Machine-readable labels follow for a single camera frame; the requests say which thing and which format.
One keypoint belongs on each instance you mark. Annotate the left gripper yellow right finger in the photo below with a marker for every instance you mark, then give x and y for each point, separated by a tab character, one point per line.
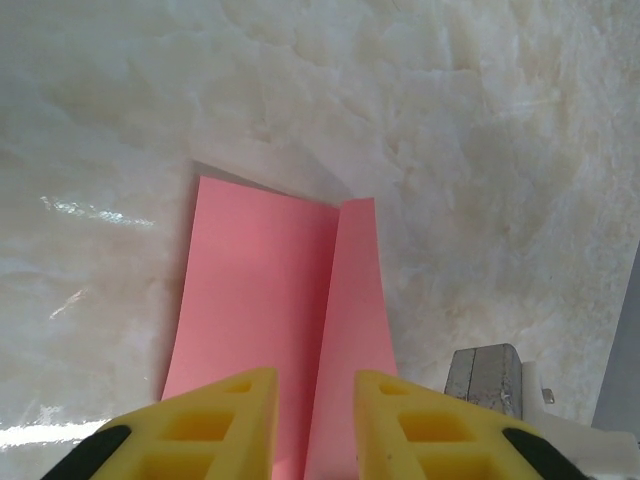
380	430

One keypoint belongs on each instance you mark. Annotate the pink paper sheet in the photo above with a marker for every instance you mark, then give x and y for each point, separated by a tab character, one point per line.
260	280

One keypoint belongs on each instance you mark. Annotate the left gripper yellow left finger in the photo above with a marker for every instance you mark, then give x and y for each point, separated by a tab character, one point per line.
250	425

